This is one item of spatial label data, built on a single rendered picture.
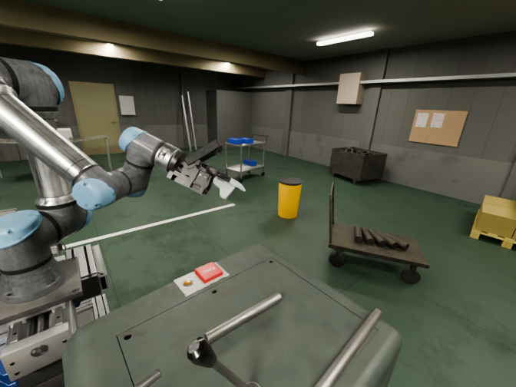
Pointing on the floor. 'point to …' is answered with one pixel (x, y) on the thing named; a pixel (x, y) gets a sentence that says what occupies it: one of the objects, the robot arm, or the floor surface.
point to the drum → (289, 196)
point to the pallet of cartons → (496, 220)
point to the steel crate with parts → (357, 164)
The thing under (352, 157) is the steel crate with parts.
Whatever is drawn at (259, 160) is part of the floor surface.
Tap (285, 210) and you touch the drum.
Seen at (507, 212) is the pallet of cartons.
